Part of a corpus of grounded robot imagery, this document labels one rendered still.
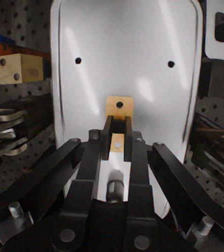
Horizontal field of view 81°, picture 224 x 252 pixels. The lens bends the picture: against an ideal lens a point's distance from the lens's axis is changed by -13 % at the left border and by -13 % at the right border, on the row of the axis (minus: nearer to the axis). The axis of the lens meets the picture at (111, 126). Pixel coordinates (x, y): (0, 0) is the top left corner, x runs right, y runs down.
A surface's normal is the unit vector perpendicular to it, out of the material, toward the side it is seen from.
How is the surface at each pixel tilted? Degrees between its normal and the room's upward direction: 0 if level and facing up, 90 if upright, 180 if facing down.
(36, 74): 90
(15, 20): 0
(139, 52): 0
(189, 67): 0
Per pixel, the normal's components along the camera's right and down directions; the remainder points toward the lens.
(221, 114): -0.07, 0.32
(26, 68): 1.00, 0.04
